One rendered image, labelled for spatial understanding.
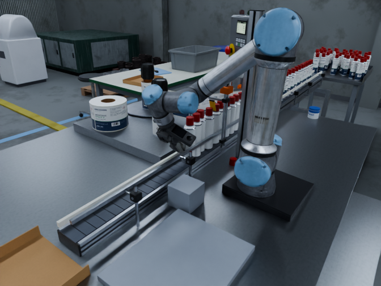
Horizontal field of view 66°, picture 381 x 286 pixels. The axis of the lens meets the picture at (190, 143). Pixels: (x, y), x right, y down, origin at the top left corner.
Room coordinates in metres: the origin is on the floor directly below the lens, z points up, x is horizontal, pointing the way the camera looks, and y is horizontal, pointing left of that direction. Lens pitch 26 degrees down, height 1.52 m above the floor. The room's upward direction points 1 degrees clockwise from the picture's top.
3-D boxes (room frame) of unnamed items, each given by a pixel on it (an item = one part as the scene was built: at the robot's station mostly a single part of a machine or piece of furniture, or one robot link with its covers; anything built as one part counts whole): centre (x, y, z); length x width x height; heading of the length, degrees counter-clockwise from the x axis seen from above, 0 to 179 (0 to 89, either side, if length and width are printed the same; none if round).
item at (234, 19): (1.38, -0.24, 1.38); 0.17 x 0.10 x 0.19; 20
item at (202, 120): (1.25, -0.04, 0.98); 0.05 x 0.05 x 0.20
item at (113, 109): (1.55, 0.46, 0.95); 0.20 x 0.20 x 0.14
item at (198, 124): (1.20, -0.02, 0.98); 0.05 x 0.05 x 0.20
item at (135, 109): (1.83, 0.28, 0.89); 0.31 x 0.31 x 0.01
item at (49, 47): (7.61, 2.68, 0.39); 1.97 x 1.85 x 0.78; 53
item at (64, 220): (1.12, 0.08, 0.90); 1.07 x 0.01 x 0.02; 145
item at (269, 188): (0.98, -0.27, 0.91); 0.15 x 0.15 x 0.10
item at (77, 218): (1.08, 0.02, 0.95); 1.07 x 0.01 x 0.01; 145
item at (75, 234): (1.34, -0.11, 0.86); 1.65 x 0.08 x 0.04; 145
